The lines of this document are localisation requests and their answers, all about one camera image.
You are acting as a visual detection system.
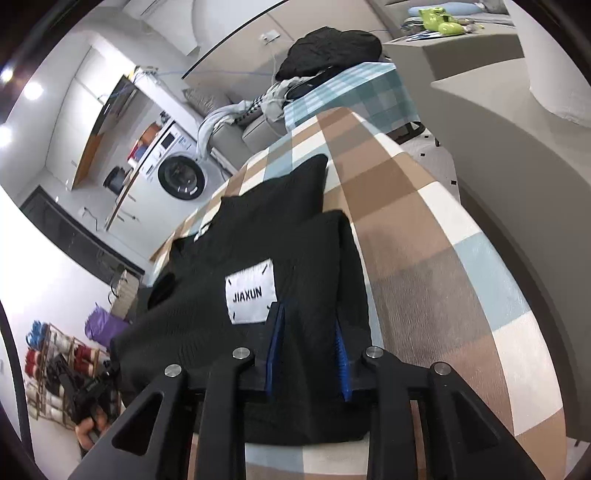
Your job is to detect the green plush toy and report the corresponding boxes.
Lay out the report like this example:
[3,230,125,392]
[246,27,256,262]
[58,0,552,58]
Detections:
[418,7,465,35]

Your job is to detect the white upper kitchen cabinets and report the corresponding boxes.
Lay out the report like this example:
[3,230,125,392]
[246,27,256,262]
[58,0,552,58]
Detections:
[44,44,125,190]

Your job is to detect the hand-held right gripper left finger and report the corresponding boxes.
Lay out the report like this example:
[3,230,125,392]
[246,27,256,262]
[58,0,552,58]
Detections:
[69,302,287,480]

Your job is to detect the purple bag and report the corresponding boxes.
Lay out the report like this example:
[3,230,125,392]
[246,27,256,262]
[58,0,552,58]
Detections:
[85,307,130,344]

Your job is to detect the teal checked small table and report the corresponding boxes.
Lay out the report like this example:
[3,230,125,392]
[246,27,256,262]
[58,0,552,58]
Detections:
[284,62,419,134]

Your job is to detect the grey stepped side cabinet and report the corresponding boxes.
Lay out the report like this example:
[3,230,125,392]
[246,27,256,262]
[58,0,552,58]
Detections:
[383,18,591,416]

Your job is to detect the black padded jacket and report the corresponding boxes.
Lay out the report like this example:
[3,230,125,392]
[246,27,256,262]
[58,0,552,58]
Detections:
[277,27,384,79]

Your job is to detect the grey sofa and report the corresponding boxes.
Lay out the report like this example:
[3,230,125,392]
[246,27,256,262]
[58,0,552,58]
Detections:
[185,88,289,155]

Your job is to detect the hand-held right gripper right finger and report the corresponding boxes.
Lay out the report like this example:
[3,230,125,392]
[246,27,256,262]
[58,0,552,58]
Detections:
[332,318,546,480]

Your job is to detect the light blue pillow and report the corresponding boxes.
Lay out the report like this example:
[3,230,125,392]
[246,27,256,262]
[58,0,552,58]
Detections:
[409,2,481,17]

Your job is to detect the shoe rack with shoes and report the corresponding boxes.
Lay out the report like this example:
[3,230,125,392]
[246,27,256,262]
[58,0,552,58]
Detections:
[23,323,112,421]

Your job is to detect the grey hooded garment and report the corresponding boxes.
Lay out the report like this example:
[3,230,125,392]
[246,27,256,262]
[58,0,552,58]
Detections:
[198,104,250,153]

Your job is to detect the white kitchen cabinets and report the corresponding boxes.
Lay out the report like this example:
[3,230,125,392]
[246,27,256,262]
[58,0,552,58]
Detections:
[44,44,125,190]
[108,182,160,241]

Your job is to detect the person's left hand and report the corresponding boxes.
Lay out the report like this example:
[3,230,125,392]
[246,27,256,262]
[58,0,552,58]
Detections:
[75,406,114,459]

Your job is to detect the white paper towel roll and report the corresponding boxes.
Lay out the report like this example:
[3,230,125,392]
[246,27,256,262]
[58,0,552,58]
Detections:
[503,0,591,125]

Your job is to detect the range hood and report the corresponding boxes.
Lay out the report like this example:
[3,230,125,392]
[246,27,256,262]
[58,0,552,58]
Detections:
[99,76,139,134]

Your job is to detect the dark glass door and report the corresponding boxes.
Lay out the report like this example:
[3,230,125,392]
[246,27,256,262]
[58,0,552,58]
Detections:
[21,185,144,278]

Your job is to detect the white washing machine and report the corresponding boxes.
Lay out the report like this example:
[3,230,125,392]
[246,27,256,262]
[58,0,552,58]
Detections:
[139,122,232,202]

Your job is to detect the black knit sweater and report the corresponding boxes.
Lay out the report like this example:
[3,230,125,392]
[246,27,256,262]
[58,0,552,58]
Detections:
[110,154,375,446]

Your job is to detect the white lower kitchen cabinets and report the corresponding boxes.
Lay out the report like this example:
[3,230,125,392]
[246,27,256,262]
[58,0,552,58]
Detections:
[108,182,160,241]

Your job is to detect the brown blue plaid tablecloth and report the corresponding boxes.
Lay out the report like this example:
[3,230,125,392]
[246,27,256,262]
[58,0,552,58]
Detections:
[148,106,568,480]

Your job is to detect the woven laundry basket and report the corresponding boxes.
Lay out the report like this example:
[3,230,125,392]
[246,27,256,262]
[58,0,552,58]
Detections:
[111,270,139,319]

